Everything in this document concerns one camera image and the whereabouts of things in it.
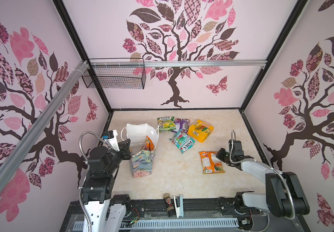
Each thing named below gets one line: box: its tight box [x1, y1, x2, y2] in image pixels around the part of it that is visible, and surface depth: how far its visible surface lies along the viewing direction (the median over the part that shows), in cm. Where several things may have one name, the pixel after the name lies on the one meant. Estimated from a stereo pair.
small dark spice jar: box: [162, 192, 176, 218], surface depth 74 cm
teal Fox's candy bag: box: [169, 128, 196, 155], surface depth 99 cm
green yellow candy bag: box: [157, 116, 177, 133], surface depth 109 cm
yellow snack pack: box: [187, 119, 214, 144], surface depth 102 cm
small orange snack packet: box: [198, 150, 226, 174], surface depth 89 cm
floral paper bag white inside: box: [125, 123, 158, 179], surface depth 81 cm
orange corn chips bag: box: [146, 135, 155, 151], surface depth 87 cm
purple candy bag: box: [170, 117, 191, 134], surface depth 109 cm
